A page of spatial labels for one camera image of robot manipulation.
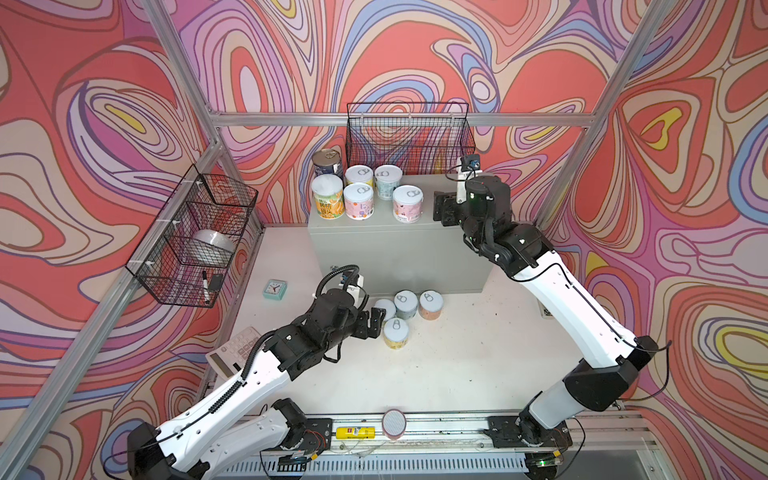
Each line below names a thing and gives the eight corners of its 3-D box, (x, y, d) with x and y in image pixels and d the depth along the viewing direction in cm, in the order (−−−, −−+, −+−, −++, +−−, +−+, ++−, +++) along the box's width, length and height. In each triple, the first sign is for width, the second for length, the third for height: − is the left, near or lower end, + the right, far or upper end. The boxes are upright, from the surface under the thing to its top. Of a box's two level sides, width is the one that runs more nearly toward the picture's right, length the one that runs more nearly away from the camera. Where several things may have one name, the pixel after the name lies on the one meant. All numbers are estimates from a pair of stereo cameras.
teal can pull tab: (393, 319, 95) (394, 311, 91) (393, 298, 100) (393, 289, 96) (417, 319, 95) (419, 311, 91) (416, 298, 100) (417, 289, 96)
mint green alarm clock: (264, 300, 101) (261, 295, 98) (269, 284, 105) (266, 279, 102) (283, 300, 101) (281, 295, 98) (287, 284, 105) (285, 279, 102)
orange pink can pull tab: (419, 320, 95) (420, 312, 90) (417, 299, 100) (419, 290, 95) (442, 320, 95) (445, 312, 90) (439, 299, 100) (442, 290, 95)
